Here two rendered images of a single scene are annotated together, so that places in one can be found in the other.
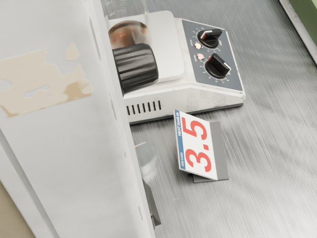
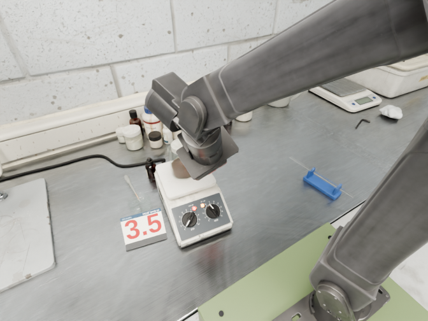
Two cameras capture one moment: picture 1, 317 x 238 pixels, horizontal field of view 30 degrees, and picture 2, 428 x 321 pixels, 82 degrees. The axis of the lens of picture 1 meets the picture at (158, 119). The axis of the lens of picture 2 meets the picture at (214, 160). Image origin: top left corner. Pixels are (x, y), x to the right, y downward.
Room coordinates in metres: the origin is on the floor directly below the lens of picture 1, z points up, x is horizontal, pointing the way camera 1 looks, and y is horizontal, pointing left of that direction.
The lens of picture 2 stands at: (0.43, -0.41, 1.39)
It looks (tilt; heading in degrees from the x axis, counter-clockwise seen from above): 40 degrees down; 67
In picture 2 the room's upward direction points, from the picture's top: straight up
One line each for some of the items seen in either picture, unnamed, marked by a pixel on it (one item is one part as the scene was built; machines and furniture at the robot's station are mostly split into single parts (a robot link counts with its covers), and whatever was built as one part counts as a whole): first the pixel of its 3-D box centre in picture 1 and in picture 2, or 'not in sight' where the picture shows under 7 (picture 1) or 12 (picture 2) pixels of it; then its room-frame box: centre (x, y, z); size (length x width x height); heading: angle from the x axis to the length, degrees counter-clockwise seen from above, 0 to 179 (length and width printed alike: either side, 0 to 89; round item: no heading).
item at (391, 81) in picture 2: not in sight; (392, 66); (1.70, 0.35, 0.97); 0.37 x 0.31 x 0.14; 4
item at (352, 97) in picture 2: not in sight; (343, 92); (1.37, 0.31, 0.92); 0.26 x 0.19 x 0.05; 93
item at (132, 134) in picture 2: not in sight; (133, 137); (0.45, 0.30, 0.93); 0.06 x 0.06 x 0.07
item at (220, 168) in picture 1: (200, 144); (143, 228); (0.42, -0.05, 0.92); 0.09 x 0.06 x 0.04; 176
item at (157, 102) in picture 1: (157, 67); (190, 194); (0.54, -0.01, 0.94); 0.22 x 0.13 x 0.08; 91
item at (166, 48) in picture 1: (134, 49); (185, 174); (0.54, 0.02, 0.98); 0.12 x 0.12 x 0.01; 1
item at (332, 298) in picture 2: not in sight; (347, 282); (0.65, -0.34, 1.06); 0.09 x 0.06 x 0.06; 25
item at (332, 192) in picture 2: not in sight; (323, 182); (0.89, -0.09, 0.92); 0.10 x 0.03 x 0.04; 104
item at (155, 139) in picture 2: not in sight; (155, 139); (0.52, 0.28, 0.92); 0.04 x 0.04 x 0.04
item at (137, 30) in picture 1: (129, 27); (183, 160); (0.54, 0.02, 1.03); 0.07 x 0.06 x 0.08; 105
